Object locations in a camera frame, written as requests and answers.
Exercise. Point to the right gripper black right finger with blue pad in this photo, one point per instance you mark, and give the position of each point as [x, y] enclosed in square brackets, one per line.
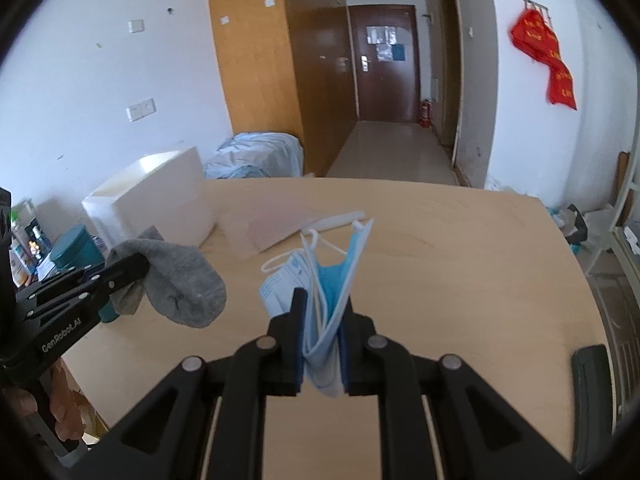
[439, 418]

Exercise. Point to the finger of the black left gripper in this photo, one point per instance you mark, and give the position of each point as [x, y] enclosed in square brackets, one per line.
[99, 278]
[65, 302]

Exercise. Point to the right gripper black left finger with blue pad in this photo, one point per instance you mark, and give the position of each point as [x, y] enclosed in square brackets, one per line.
[206, 419]

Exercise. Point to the grey sock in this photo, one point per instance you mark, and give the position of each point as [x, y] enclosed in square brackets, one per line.
[181, 285]

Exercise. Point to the clear zip bag red label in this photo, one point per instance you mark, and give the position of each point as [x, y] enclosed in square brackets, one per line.
[261, 223]

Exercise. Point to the blue surgical mask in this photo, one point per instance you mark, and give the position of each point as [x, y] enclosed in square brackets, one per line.
[326, 273]

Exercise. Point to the person's left hand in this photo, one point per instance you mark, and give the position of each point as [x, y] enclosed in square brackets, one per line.
[63, 407]

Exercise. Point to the teal round canister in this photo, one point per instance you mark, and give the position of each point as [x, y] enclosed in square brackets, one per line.
[76, 249]

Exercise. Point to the white lotion bottle orange label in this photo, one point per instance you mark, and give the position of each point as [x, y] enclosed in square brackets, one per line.
[20, 274]

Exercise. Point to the white foam box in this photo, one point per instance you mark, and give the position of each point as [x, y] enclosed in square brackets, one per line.
[164, 190]

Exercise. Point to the light blue cloth covered bin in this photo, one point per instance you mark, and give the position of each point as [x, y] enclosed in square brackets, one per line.
[257, 155]

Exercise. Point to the wooden wardrobe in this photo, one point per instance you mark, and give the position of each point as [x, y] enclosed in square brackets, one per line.
[286, 66]

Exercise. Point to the red fire extinguisher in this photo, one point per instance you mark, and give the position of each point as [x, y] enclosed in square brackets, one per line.
[425, 114]

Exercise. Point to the dark brown entrance door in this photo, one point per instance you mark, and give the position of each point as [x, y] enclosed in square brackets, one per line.
[387, 66]

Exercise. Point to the red hanging banners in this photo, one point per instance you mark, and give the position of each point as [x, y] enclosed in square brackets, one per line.
[533, 35]

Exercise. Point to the double wall socket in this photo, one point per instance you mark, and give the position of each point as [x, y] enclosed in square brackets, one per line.
[141, 110]

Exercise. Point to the wall switch plate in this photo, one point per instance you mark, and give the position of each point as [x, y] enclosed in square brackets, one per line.
[136, 26]

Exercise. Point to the side door frame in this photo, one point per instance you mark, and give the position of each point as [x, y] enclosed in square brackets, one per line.
[449, 23]

